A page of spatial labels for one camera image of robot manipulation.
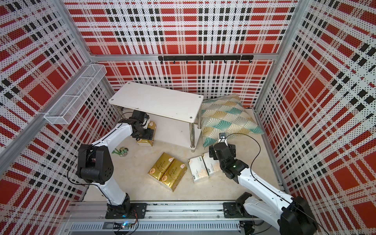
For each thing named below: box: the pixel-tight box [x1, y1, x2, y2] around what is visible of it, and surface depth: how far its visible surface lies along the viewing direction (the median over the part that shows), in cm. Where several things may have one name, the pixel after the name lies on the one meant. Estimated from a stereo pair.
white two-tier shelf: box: [108, 81, 204, 153], surface depth 82 cm
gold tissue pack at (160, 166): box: [147, 151, 175, 182], surface depth 84 cm
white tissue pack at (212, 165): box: [202, 151, 222, 177], surface depth 86 cm
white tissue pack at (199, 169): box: [188, 155, 210, 184], surface depth 86 cm
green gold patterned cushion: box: [200, 94, 265, 148], surface depth 95 cm
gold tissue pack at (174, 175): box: [159, 158, 188, 192], surface depth 82 cm
